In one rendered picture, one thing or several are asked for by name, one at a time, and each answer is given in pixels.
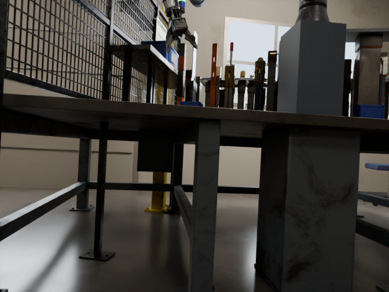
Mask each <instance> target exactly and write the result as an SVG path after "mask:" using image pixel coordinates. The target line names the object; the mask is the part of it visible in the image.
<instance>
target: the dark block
mask: <svg viewBox="0 0 389 292"><path fill-rule="evenodd" d="M270 53H277V50H269V51H268V56H267V65H268V70H267V93H266V111H274V90H275V78H276V63H277V55H270Z"/></svg>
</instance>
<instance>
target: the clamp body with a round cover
mask: <svg viewBox="0 0 389 292"><path fill-rule="evenodd" d="M351 63H352V59H345V62H344V85H343V108H342V116H348V114H349V102H348V94H349V83H350V82H351Z"/></svg>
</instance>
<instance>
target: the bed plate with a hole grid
mask: <svg viewBox="0 0 389 292"><path fill-rule="evenodd" d="M2 110H5V111H10V112H15V113H18V114H23V115H28V116H33V117H36V118H41V119H46V120H50V121H55V122H60V123H64V124H68V125H72V126H77V127H82V128H85V129H90V130H91V129H93V130H100V122H108V130H114V131H125V132H139V131H150V132H170V133H174V134H177V133H178V132H180V131H181V130H183V129H185V128H187V127H188V126H190V125H192V124H194V123H195V122H197V121H199V120H201V119H202V120H212V121H221V137H239V138H260V139H262V130H267V129H275V128H280V127H288V126H295V127H314V128H324V129H342V130H359V131H360V132H361V133H360V136H364V135H378V134H389V119H376V118H360V117H350V116H334V115H317V114H300V113H291V112H274V111H257V110H248V109H231V108H215V107H198V106H188V105H172V104H155V103H138V102H129V101H112V100H95V99H86V98H69V97H53V96H36V95H27V94H10V93H4V94H3V107H2Z"/></svg>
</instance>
